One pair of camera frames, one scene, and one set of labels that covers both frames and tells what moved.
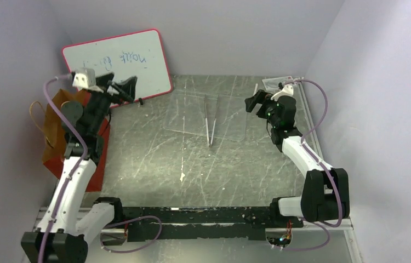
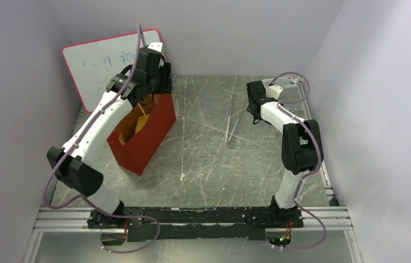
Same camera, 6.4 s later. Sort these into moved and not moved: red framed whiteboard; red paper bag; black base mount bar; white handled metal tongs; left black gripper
Moved: white handled metal tongs; red paper bag; left black gripper
Not moved: red framed whiteboard; black base mount bar
